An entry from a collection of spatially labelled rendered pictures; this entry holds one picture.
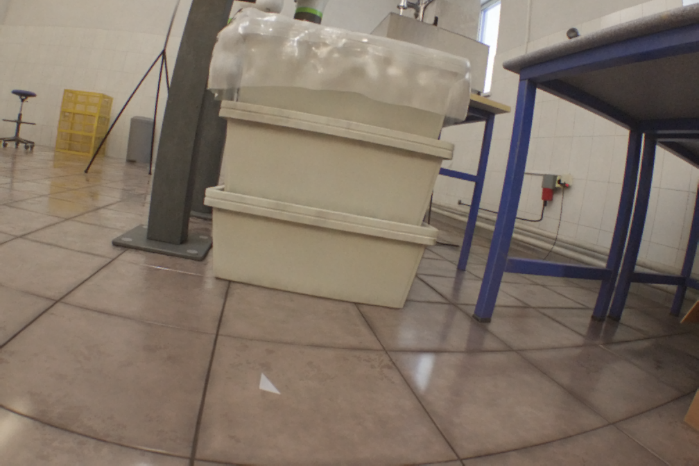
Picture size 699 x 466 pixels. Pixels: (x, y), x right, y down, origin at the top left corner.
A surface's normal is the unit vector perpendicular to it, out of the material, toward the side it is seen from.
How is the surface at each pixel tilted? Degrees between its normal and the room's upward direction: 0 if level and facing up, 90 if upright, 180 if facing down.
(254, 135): 96
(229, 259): 96
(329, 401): 0
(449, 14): 90
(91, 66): 90
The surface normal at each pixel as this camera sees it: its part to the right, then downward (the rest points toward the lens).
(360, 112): 0.05, 0.20
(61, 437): 0.18, -0.98
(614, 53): -0.96, -0.16
